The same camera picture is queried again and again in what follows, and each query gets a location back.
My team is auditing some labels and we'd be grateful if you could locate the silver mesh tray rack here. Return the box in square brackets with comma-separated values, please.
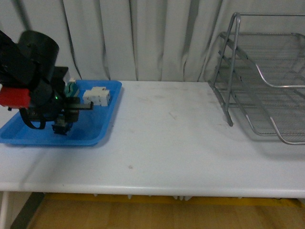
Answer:
[209, 12, 305, 145]

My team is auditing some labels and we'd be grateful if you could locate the blue plastic tray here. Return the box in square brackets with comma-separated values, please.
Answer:
[0, 80, 122, 146]

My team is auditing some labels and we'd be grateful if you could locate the red emergency stop button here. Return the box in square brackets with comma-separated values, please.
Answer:
[52, 114, 73, 135]

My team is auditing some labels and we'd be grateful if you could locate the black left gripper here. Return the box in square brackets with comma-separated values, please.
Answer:
[28, 67, 93, 123]

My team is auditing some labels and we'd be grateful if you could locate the green knife switch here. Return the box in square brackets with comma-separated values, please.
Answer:
[64, 78, 80, 97]

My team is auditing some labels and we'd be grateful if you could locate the black table leg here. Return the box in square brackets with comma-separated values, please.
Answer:
[10, 192, 45, 229]

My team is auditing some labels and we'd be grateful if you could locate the red wrist camera mount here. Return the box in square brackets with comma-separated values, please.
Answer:
[0, 86, 31, 109]

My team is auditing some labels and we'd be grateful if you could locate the white circuit breaker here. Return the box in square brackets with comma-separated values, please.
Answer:
[82, 87, 111, 106]

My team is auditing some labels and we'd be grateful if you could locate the white curtain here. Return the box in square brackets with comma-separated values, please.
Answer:
[0, 0, 305, 82]

